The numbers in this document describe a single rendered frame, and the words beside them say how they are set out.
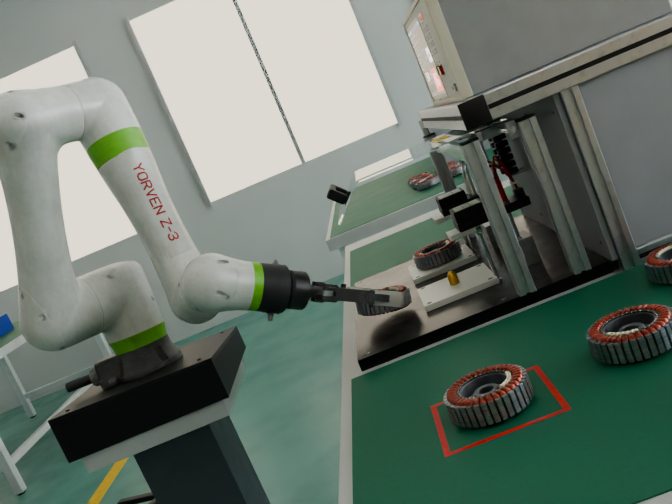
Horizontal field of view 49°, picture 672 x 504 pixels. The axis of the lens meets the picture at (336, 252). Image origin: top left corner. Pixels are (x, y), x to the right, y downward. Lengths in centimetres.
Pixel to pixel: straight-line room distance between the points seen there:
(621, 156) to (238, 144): 511
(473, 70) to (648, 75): 29
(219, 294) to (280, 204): 492
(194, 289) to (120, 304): 34
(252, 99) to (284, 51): 47
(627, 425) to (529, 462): 11
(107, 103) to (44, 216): 25
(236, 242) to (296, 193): 67
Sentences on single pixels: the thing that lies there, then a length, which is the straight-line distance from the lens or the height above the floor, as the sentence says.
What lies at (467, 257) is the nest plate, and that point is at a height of 78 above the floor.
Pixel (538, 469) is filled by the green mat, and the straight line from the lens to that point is 83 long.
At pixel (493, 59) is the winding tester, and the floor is 116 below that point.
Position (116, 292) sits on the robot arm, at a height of 102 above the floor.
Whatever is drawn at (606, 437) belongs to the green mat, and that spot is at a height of 75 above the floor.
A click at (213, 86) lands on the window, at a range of 626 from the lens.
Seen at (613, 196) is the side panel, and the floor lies 88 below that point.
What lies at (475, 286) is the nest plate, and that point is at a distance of 142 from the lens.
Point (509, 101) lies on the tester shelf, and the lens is 125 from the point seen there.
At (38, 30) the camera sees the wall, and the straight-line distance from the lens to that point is 670.
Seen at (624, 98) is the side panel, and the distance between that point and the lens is 132.
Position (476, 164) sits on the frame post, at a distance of 126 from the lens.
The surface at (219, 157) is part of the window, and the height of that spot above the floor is 131.
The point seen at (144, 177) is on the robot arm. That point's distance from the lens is 148.
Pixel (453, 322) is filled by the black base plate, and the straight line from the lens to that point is 130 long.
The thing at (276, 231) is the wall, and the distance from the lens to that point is 626.
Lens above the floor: 116
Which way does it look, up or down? 9 degrees down
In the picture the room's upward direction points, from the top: 23 degrees counter-clockwise
